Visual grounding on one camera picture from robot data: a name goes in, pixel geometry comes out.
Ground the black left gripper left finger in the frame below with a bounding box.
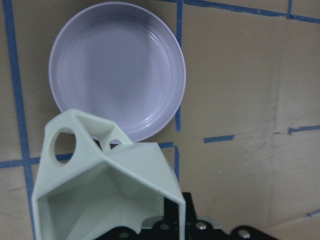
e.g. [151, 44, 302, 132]
[95, 226, 143, 240]

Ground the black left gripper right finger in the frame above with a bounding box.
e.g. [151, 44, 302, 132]
[162, 192, 197, 240]

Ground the white angular cup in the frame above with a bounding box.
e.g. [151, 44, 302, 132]
[32, 109, 184, 240]

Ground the lavender plate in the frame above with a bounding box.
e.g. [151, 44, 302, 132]
[48, 2, 187, 142]

